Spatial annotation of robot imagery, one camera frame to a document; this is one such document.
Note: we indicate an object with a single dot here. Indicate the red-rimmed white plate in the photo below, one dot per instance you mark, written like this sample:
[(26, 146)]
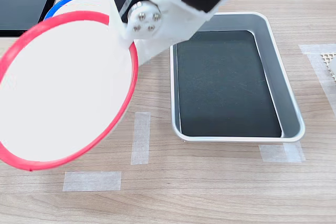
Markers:
[(65, 90)]

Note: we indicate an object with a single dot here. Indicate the black mat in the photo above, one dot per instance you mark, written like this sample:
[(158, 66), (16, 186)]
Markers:
[(225, 85)]

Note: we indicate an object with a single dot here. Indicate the translucent white tape strip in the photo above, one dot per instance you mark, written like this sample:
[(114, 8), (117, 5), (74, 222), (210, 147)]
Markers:
[(324, 85), (282, 153), (92, 181), (141, 137), (317, 48)]

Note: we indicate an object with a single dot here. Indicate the black electronic device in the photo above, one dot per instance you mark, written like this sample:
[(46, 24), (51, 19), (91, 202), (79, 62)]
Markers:
[(23, 3)]

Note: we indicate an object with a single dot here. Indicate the steel tray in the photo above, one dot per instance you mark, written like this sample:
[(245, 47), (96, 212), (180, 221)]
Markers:
[(288, 98)]

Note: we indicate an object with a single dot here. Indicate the pale perforated base plate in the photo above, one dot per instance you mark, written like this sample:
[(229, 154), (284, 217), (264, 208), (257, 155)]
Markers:
[(328, 60)]

